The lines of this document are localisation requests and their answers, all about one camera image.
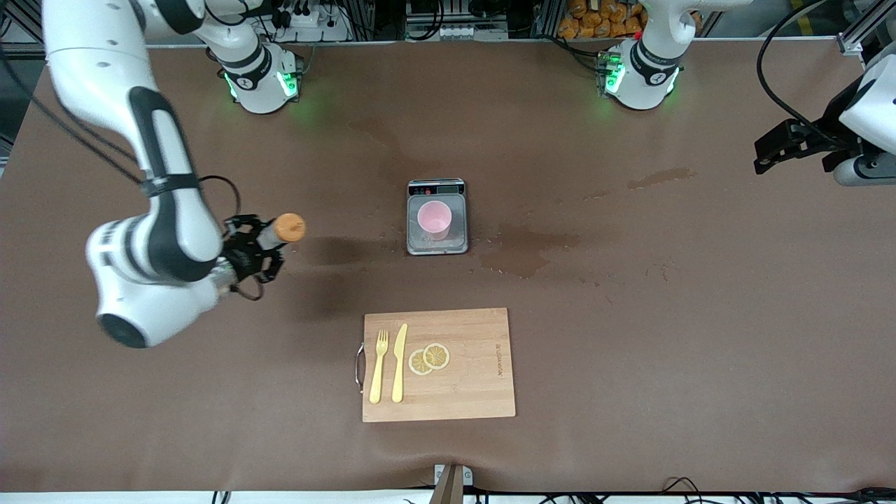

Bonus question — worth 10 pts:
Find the bamboo cutting board with handle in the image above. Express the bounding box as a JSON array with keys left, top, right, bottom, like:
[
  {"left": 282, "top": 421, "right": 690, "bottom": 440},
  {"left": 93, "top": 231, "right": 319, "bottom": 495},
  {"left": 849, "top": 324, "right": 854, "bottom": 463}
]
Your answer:
[{"left": 355, "top": 307, "right": 517, "bottom": 424}]

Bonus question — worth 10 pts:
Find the orange snack bags heap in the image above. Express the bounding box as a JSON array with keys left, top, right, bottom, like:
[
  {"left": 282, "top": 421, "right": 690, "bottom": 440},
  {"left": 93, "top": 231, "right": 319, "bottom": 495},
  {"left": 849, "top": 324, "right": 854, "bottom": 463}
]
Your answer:
[{"left": 558, "top": 0, "right": 648, "bottom": 39}]

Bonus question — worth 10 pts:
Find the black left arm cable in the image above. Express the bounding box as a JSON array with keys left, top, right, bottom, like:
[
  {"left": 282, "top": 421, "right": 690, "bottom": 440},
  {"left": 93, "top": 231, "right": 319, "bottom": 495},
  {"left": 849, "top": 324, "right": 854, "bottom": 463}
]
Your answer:
[{"left": 757, "top": 0, "right": 841, "bottom": 139}]

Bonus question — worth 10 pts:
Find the steel digital kitchen scale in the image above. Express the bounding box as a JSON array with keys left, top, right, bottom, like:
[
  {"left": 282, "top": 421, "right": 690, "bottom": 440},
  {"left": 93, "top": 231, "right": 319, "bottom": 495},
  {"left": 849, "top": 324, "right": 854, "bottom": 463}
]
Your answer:
[{"left": 407, "top": 178, "right": 470, "bottom": 256}]

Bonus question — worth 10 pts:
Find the white power strip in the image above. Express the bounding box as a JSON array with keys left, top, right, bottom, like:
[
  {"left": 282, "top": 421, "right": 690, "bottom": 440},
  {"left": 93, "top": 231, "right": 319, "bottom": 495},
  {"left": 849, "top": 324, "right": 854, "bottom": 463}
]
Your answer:
[{"left": 269, "top": 0, "right": 351, "bottom": 43}]

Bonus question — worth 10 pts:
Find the brown table mat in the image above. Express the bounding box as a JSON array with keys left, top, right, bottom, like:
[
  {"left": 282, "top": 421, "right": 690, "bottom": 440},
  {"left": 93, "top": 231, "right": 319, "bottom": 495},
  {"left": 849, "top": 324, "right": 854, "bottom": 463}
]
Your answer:
[{"left": 0, "top": 38, "right": 896, "bottom": 494}]

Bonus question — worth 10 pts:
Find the pink plastic cup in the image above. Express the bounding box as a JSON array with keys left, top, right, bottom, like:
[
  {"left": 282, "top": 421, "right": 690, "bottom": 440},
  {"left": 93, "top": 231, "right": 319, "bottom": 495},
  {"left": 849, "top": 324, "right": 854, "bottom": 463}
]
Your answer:
[{"left": 417, "top": 200, "right": 453, "bottom": 241}]

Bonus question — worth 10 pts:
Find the squeeze bottle with orange cap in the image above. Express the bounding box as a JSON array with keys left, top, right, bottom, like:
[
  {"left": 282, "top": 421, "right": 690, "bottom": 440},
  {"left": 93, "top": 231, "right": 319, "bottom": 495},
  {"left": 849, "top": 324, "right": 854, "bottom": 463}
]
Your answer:
[{"left": 258, "top": 212, "right": 307, "bottom": 247}]

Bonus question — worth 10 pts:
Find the yellow plastic knife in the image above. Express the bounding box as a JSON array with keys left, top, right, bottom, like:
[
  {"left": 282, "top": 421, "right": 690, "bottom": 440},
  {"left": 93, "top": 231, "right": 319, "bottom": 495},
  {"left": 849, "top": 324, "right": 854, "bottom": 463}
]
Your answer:
[{"left": 391, "top": 323, "right": 409, "bottom": 404}]

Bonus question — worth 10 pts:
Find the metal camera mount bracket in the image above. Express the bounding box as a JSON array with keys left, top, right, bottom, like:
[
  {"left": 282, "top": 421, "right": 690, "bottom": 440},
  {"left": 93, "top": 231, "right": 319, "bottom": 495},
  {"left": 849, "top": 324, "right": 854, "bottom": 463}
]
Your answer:
[{"left": 428, "top": 463, "right": 475, "bottom": 504}]

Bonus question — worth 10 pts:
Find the yellow plastic fork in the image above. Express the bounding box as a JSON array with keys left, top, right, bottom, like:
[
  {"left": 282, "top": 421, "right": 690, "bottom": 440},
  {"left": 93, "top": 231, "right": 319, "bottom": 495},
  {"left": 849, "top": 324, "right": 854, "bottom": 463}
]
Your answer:
[{"left": 369, "top": 330, "right": 389, "bottom": 405}]

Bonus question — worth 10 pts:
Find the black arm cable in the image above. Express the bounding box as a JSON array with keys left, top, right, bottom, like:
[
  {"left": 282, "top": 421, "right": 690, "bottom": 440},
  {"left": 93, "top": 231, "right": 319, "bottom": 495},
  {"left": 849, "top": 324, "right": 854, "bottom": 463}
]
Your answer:
[
  {"left": 757, "top": 0, "right": 841, "bottom": 139},
  {"left": 0, "top": 42, "right": 242, "bottom": 219}
]

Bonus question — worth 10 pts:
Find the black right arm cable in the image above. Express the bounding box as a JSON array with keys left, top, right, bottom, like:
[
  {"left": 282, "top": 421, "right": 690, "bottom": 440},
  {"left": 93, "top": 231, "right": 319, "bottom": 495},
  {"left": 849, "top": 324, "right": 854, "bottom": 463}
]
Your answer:
[{"left": 0, "top": 42, "right": 242, "bottom": 219}]

